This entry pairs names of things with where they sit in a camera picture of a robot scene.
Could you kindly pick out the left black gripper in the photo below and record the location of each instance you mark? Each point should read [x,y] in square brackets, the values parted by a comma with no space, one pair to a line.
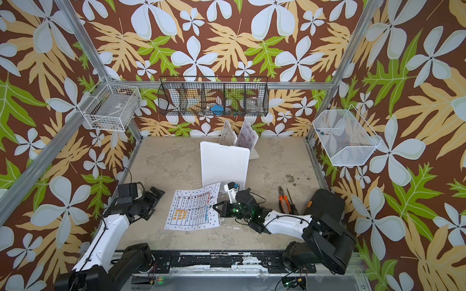
[154,199]

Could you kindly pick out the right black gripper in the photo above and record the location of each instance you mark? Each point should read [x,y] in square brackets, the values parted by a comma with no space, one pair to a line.
[226,211]

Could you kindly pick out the dotted border table menu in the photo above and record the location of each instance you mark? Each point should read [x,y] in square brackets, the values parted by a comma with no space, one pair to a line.
[193,209]

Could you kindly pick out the blue bordered menu sheet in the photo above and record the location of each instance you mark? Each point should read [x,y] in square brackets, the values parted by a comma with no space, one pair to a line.
[228,134]

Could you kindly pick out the pink restaurant special menu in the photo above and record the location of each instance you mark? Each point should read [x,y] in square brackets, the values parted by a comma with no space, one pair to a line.
[247,135]

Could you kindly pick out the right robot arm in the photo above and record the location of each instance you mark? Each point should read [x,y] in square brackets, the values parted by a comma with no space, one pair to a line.
[319,235]

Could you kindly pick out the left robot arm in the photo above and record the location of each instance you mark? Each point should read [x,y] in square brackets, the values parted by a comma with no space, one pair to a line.
[94,271]

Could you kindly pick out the blue object in rack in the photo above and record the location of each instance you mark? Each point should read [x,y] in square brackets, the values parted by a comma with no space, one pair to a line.
[217,110]

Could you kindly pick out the black screwdriver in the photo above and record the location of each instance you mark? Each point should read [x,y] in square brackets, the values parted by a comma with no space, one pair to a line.
[293,209]

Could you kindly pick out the black tool case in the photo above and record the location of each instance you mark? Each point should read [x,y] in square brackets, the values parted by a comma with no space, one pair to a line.
[327,202]

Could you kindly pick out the white mesh basket right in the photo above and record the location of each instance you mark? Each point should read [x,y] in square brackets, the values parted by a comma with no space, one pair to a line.
[346,136]

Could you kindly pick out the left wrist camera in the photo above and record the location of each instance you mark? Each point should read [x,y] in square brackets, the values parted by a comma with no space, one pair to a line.
[128,191]

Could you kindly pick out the orange handled pliers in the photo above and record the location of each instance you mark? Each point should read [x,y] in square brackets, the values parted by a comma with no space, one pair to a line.
[284,204]

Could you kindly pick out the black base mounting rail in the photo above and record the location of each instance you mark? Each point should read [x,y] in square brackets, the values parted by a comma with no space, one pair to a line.
[214,263]

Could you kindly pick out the black wire rack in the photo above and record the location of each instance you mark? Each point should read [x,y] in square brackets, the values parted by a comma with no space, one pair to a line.
[239,96]

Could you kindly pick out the white wire basket left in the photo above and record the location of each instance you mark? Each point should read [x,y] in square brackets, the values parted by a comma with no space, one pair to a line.
[111,106]

